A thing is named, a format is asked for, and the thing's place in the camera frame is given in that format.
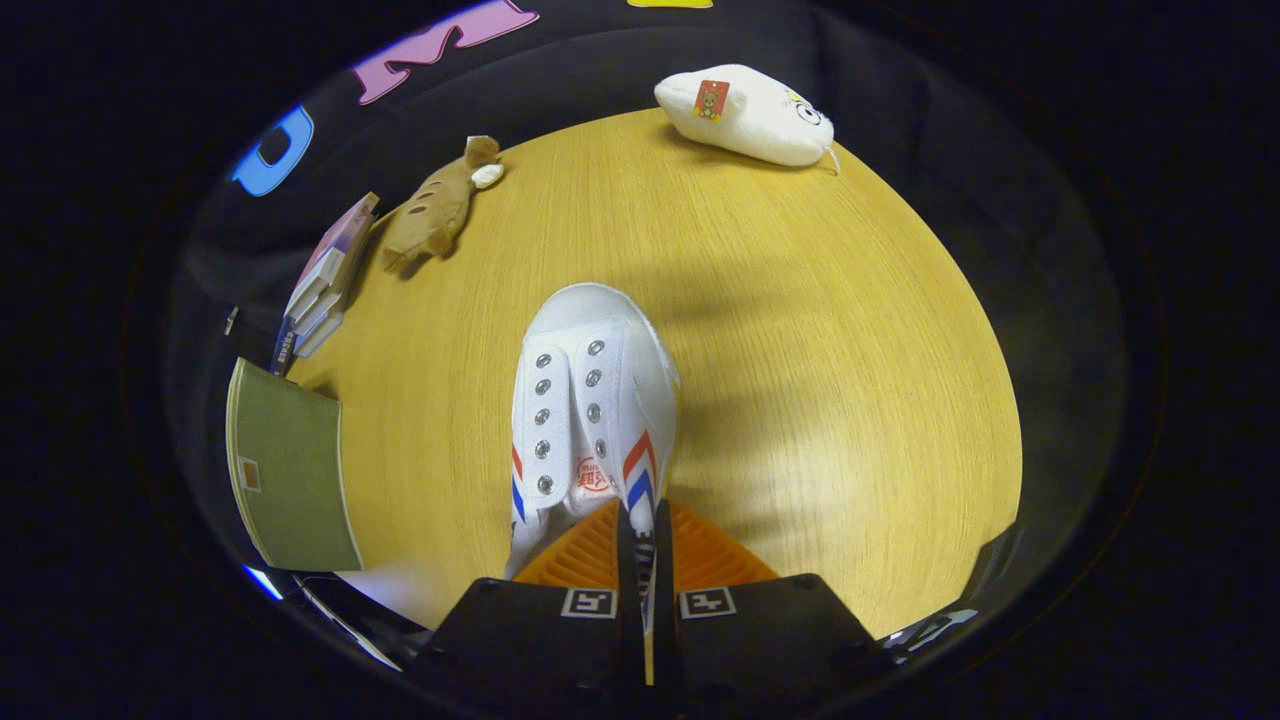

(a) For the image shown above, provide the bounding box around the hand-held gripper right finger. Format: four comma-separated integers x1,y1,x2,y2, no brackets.
655,498,891,720

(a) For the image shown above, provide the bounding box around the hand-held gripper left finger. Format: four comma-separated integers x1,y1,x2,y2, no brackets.
430,500,646,720

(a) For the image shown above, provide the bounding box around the green fabric storage box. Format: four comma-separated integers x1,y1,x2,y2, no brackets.
225,357,364,573

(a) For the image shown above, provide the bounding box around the white canvas shoe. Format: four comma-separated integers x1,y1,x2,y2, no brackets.
503,283,683,687

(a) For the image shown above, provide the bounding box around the light blue book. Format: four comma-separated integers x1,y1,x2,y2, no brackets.
295,310,346,359

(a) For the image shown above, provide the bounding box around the white book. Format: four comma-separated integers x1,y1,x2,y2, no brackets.
290,262,347,336

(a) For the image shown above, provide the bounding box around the pink cover book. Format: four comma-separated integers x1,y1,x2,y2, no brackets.
287,192,381,301

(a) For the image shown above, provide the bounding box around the brown plush toy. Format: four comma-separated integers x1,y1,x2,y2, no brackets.
378,135,505,276

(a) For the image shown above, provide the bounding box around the white plush toy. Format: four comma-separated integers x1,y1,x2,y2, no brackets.
654,64,837,168

